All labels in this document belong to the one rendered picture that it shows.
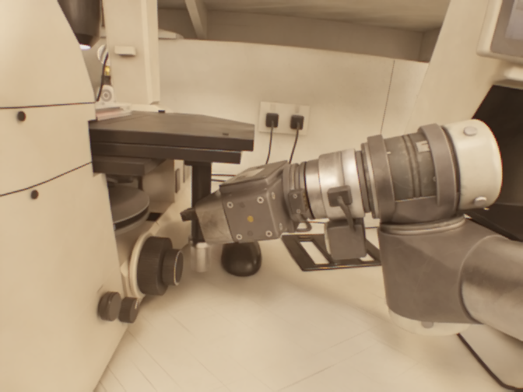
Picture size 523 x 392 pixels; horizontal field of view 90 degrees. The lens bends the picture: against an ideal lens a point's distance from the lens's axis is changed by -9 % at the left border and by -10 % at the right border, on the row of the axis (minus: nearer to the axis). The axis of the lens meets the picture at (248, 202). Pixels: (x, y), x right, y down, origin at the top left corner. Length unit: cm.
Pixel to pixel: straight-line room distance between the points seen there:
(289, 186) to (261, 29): 79
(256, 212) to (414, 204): 14
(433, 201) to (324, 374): 18
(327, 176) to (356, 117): 66
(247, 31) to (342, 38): 30
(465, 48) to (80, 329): 62
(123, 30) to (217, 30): 54
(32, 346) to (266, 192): 20
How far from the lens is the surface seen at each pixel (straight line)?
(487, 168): 28
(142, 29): 53
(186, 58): 91
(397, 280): 30
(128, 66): 54
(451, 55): 63
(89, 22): 38
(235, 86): 88
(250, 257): 41
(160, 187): 45
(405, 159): 27
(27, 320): 21
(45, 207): 19
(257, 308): 36
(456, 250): 26
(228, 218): 27
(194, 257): 38
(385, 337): 37
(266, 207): 25
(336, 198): 26
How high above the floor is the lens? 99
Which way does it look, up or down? 20 degrees down
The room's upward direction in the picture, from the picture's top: 4 degrees clockwise
